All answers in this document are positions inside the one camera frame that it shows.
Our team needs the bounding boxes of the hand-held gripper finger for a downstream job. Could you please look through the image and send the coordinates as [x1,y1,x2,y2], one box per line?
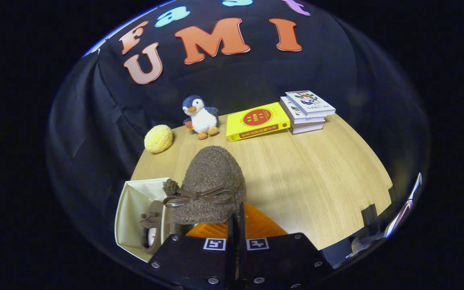
[238,201,333,290]
[147,213,236,290]

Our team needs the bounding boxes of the brown fuzzy slipper shoe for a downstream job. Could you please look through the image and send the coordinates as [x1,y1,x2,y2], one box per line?
[162,145,247,236]
[140,200,164,253]

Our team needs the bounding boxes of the cream fabric storage box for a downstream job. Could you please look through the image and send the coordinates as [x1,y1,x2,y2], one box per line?
[114,178,176,263]

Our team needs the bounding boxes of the yellow book with red circle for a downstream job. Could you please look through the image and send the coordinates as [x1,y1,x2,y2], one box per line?
[226,102,291,142]

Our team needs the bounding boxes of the yellow round bun plush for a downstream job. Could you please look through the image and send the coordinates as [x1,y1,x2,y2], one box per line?
[144,124,174,153]

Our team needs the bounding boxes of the penguin plush toy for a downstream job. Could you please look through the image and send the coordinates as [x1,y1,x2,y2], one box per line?
[182,95,220,140]

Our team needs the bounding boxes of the white book with floral cover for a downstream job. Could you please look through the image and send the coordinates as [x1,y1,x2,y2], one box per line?
[285,90,336,117]

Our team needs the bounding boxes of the black backdrop cloth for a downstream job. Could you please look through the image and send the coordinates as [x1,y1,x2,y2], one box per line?
[47,0,430,258]

